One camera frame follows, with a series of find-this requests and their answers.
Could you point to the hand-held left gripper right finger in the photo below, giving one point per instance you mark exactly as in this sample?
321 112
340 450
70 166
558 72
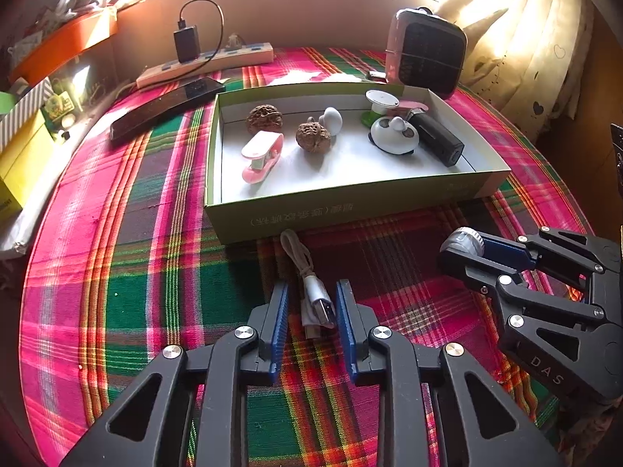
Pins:
346 331

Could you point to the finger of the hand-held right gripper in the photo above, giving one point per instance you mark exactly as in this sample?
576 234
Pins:
501 253
511 296

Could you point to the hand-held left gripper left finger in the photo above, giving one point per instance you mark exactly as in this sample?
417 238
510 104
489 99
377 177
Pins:
280 331

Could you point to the small white jar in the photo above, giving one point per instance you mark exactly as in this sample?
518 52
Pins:
465 241

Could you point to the black rectangular device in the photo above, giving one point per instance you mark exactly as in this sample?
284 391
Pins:
435 138

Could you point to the green cardboard box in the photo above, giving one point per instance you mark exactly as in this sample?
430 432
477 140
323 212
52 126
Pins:
350 175

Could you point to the white panda-shaped gadget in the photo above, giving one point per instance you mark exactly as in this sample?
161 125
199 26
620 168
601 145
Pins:
394 138

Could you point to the pink and white clip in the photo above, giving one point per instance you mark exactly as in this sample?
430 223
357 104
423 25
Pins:
263 155
413 105

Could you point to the green white suction stand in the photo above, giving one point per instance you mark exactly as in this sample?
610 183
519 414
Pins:
380 102

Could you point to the small brown walnut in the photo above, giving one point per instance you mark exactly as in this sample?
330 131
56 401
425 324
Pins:
314 137

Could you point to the white mushroom-shaped knob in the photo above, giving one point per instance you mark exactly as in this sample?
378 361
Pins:
332 119

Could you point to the large brown walnut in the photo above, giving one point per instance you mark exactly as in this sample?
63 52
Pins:
264 117

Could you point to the plaid tablecloth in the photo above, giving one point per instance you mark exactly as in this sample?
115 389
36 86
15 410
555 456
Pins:
146 253

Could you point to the small pink desk heater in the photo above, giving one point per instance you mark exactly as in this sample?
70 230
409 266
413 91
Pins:
428 53

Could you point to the cream heart-print curtain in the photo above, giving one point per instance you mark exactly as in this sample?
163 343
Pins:
525 34

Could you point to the black smartphone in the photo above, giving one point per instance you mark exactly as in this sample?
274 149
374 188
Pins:
160 107

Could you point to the white power strip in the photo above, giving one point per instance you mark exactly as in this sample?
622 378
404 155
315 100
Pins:
243 54

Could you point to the white shelf board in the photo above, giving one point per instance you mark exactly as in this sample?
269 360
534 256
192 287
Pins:
19 226

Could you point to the small white plug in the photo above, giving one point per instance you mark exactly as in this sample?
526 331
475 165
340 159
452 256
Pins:
234 42

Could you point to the black charger adapter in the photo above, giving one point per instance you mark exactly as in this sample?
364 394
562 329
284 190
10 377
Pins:
187 44

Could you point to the yellow cardboard box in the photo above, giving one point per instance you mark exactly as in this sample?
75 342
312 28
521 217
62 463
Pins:
22 155

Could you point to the small decorative card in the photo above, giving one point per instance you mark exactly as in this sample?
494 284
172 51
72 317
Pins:
61 104

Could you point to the grey striped box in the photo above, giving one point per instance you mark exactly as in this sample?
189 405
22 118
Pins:
24 112

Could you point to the green tissue box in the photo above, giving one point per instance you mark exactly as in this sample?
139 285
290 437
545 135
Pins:
5 102

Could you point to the orange plastic bin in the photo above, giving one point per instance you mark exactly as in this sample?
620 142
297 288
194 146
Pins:
68 41

